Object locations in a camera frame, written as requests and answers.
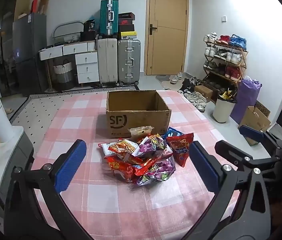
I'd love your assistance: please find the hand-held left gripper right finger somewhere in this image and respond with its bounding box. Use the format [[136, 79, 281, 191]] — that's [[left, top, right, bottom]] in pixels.
[[181, 141, 271, 240]]

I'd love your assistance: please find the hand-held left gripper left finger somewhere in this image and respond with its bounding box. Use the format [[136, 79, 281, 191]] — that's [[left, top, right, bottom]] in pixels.
[[4, 139, 99, 240]]

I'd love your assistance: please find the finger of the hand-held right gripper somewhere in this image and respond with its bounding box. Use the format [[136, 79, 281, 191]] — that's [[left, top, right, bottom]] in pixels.
[[215, 140, 281, 173], [239, 125, 281, 152]]

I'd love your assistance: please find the red triangular snack packet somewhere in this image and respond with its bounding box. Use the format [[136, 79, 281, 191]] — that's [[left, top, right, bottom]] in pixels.
[[166, 133, 194, 168]]

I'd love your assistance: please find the purple snack packet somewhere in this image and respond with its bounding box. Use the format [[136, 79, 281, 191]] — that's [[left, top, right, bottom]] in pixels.
[[136, 157, 176, 186], [131, 134, 168, 158]]

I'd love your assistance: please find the blue snack packet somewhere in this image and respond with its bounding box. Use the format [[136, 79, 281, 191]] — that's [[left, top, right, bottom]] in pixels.
[[162, 127, 184, 140]]

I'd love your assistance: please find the clear cracker packet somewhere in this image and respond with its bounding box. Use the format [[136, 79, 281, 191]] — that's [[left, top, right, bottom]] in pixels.
[[128, 126, 154, 142]]

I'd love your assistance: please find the brown cardboard box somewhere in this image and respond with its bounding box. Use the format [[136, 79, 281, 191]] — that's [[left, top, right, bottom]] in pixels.
[[106, 90, 172, 138]]

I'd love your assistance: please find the large brown paper bag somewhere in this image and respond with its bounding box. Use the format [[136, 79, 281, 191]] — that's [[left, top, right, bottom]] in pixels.
[[238, 106, 271, 147]]

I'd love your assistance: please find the purple bag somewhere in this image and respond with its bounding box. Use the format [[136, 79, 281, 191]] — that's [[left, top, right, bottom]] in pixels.
[[230, 76, 263, 125]]

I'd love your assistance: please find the white trash bin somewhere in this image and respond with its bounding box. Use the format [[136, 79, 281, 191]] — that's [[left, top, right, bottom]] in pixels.
[[212, 95, 238, 123]]

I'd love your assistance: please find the yellow crumpled wrapper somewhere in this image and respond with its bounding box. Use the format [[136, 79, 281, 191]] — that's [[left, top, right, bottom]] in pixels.
[[220, 89, 235, 99]]

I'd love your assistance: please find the scattered pile of shoes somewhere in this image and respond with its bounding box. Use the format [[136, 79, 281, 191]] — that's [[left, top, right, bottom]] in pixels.
[[170, 72, 208, 112]]

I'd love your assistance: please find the small cardboard box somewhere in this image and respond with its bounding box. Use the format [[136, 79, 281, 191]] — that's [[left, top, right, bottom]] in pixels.
[[194, 85, 214, 103]]

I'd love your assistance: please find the white grey side cabinet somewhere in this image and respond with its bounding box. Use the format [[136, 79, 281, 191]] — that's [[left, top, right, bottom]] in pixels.
[[0, 126, 35, 215]]

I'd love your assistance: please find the dotted floor rug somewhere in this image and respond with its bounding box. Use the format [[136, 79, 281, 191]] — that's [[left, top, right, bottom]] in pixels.
[[9, 86, 140, 125]]

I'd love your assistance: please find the wooden shoe rack with shoes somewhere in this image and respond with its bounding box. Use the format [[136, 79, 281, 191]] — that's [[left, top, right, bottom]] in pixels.
[[203, 32, 247, 90]]

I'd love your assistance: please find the woven laundry basket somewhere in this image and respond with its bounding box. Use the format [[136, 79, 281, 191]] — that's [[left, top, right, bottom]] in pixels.
[[53, 59, 73, 83]]

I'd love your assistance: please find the beige door mat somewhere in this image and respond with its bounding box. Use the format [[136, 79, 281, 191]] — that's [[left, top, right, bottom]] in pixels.
[[155, 74, 181, 90]]

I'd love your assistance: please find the white drawer desk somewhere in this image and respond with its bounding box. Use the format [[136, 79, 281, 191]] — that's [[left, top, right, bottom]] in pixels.
[[39, 41, 100, 84]]

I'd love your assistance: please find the beige suitcase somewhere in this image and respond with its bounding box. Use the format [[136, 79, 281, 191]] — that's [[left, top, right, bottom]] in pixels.
[[97, 38, 118, 85]]

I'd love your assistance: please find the grey refrigerator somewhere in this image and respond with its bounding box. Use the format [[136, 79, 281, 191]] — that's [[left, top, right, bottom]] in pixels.
[[13, 14, 47, 97]]

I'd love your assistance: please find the silver suitcase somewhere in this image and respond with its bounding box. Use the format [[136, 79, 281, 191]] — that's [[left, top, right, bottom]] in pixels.
[[117, 39, 141, 87]]

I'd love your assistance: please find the tan wooden door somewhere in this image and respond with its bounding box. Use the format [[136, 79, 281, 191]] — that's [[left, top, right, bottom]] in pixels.
[[145, 0, 189, 76]]

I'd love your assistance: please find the dark glass cabinet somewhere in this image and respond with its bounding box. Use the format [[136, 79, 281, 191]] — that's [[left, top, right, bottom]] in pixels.
[[0, 0, 19, 98]]

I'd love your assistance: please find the black flat box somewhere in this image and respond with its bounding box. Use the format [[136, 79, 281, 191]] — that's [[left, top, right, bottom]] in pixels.
[[80, 31, 99, 42]]

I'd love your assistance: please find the black printed package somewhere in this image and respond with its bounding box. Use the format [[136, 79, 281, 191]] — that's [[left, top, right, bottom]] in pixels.
[[83, 19, 96, 32]]

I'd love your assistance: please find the dark red-logo shoe box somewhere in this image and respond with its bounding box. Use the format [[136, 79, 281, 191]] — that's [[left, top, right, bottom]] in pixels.
[[119, 19, 135, 32]]

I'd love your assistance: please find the teal suitcase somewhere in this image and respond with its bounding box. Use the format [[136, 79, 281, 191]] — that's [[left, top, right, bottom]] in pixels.
[[99, 0, 119, 36]]

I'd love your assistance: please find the grey arched frame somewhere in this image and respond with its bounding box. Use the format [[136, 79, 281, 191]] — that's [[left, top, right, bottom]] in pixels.
[[53, 21, 84, 39]]

